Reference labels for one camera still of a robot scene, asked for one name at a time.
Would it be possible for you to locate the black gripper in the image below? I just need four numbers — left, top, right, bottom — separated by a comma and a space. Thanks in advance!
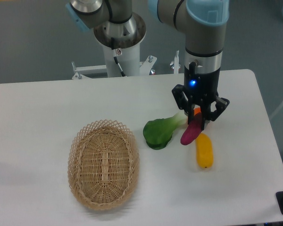
172, 62, 230, 128

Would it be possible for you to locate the purple sweet potato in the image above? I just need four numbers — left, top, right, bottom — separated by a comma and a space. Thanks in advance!
180, 113, 202, 145

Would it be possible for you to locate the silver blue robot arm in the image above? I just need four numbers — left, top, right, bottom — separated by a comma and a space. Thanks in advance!
66, 0, 229, 129

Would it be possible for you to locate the woven wicker basket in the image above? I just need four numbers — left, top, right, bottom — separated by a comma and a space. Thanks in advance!
67, 120, 140, 211

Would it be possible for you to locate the orange carrot toy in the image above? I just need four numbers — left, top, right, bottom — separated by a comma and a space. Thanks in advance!
194, 107, 201, 115

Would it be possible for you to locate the green bok choy toy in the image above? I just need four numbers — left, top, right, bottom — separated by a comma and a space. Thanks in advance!
142, 111, 187, 150

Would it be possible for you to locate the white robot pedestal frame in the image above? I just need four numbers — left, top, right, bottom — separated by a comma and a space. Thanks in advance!
71, 43, 181, 80

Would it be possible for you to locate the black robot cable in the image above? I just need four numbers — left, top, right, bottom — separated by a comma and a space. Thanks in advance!
110, 37, 126, 77

